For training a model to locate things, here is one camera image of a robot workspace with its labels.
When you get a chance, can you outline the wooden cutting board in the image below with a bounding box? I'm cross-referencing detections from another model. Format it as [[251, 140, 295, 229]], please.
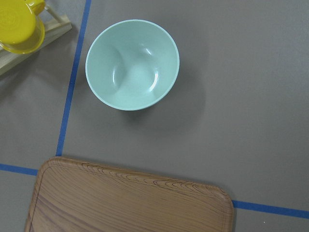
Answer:
[[25, 157, 234, 232]]

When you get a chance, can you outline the yellow mug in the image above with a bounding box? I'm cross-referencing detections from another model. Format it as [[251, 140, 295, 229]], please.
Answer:
[[0, 0, 45, 54]]

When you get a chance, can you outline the light green bowl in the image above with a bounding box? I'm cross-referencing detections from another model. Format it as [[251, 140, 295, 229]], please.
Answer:
[[85, 19, 180, 111]]

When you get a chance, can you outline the wooden mug rack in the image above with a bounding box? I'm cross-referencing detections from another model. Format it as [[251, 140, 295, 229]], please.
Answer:
[[0, 0, 72, 74]]

